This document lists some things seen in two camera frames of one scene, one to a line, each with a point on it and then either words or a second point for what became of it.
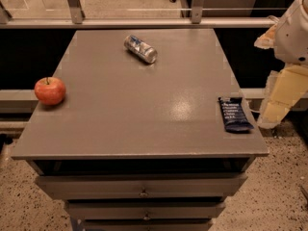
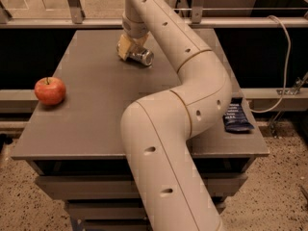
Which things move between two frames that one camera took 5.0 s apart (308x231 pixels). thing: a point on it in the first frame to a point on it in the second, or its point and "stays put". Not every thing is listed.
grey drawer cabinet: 142,130 stays put
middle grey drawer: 143,211 stays put
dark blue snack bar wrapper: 235,115 stays put
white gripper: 293,38 to 134,29
